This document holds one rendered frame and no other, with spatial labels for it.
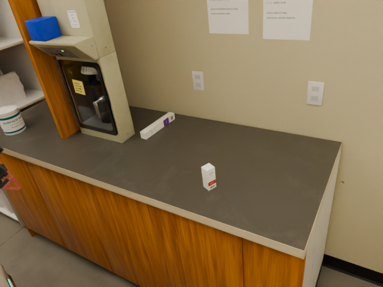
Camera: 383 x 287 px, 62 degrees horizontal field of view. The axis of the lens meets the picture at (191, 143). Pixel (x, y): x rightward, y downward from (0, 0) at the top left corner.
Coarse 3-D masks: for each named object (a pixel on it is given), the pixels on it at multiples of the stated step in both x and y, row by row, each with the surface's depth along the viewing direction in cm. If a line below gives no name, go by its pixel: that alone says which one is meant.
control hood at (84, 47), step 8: (48, 40) 146; (56, 40) 144; (64, 40) 142; (72, 40) 140; (80, 40) 138; (88, 40) 140; (40, 48) 153; (64, 48) 142; (72, 48) 139; (80, 48) 138; (88, 48) 141; (80, 56) 147; (88, 56) 144; (96, 56) 146
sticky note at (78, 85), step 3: (72, 81) 165; (75, 81) 164; (78, 81) 163; (81, 81) 161; (75, 84) 165; (78, 84) 164; (81, 84) 163; (75, 87) 166; (78, 87) 165; (81, 87) 164; (75, 90) 168; (78, 90) 166; (81, 90) 165; (81, 93) 167; (84, 93) 165
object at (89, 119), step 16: (64, 64) 161; (80, 64) 155; (96, 64) 149; (80, 80) 161; (96, 80) 155; (80, 96) 168; (96, 96) 161; (80, 112) 176; (96, 128) 176; (112, 128) 168
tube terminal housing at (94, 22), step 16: (48, 0) 145; (64, 0) 140; (80, 0) 135; (96, 0) 140; (48, 16) 151; (64, 16) 145; (80, 16) 140; (96, 16) 142; (64, 32) 151; (80, 32) 145; (96, 32) 143; (96, 48) 145; (112, 48) 153; (112, 64) 155; (112, 80) 157; (112, 96) 160; (112, 112) 163; (128, 112) 172; (80, 128) 186; (128, 128) 174
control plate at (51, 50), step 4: (44, 48) 151; (48, 48) 149; (52, 48) 147; (56, 48) 145; (60, 48) 144; (48, 52) 156; (52, 52) 154; (56, 52) 152; (60, 52) 150; (64, 52) 148; (68, 52) 146; (64, 56) 154; (68, 56) 152; (72, 56) 151; (76, 56) 149
